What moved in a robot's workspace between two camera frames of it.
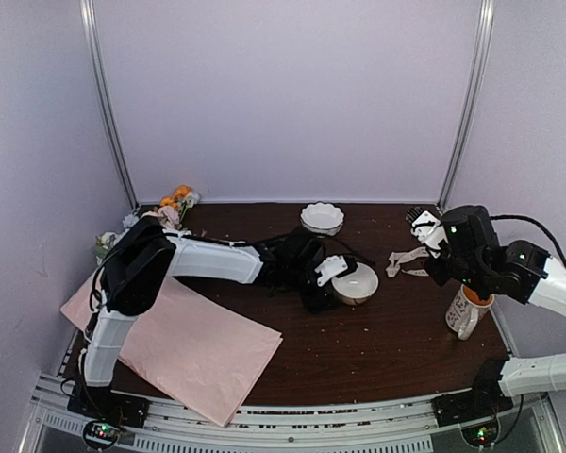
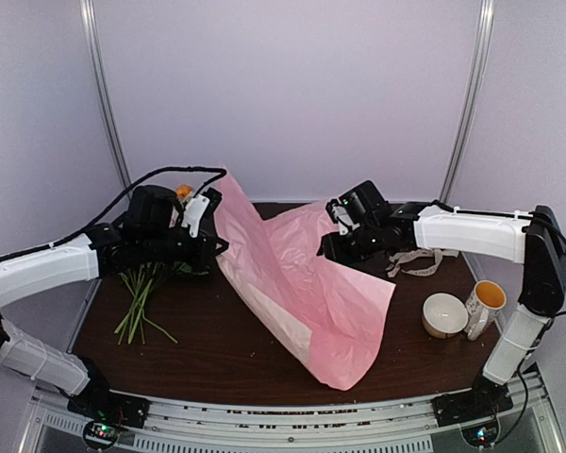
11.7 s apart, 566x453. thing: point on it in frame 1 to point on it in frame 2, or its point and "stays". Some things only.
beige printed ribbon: [396, 258] stays
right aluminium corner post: [481, 53] stays
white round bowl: [356, 288] to [444, 315]
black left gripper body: [315, 304] to [161, 250]
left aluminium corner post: [87, 13] stays
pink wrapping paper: [205, 348] to [287, 264]
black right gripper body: [459, 270] to [363, 247]
